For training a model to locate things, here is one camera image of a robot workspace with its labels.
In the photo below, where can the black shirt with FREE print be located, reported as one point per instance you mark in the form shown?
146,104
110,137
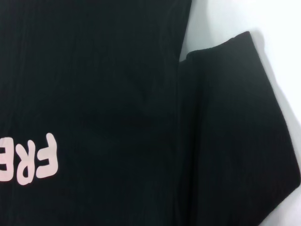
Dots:
117,94

